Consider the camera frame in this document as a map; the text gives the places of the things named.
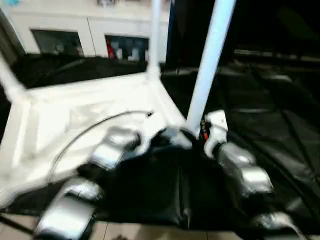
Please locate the white plastic table leg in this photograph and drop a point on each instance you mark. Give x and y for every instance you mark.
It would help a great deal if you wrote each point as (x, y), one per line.
(10, 80)
(154, 37)
(207, 62)

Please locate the white plastic table top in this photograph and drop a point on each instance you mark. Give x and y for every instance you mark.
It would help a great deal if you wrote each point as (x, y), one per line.
(62, 112)

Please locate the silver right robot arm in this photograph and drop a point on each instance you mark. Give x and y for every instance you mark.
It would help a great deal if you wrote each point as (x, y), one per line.
(245, 170)

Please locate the black work surface mat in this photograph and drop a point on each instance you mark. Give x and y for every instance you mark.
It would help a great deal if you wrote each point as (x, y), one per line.
(275, 112)

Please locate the dark grey tube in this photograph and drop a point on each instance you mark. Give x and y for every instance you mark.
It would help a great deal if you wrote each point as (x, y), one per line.
(275, 54)

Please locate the blue vertical strip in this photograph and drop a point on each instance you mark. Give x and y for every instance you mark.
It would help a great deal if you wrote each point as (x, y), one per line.
(172, 30)

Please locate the red white bottle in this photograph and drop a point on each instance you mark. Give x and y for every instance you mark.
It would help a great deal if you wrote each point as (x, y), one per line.
(109, 48)

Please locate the black backdrop cloth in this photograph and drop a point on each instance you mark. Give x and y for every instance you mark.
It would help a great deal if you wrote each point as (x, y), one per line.
(275, 25)

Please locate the grey patterned bundle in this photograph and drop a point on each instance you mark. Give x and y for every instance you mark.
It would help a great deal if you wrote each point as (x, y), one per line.
(106, 2)

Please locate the white glass-door cabinet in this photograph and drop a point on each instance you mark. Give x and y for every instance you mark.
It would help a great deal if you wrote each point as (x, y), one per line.
(62, 20)

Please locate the grey curtain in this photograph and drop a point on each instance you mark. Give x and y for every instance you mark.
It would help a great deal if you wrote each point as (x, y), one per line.
(8, 37)

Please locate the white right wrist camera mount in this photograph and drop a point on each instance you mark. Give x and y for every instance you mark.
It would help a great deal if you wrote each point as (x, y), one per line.
(217, 122)

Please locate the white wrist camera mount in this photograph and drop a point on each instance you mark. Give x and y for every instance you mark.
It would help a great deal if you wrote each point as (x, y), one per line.
(217, 122)
(145, 142)

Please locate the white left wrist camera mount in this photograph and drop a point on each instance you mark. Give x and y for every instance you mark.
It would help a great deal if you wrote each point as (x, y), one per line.
(145, 142)

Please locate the black metal table frame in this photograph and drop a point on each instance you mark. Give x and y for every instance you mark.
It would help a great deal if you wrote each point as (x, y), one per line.
(15, 223)

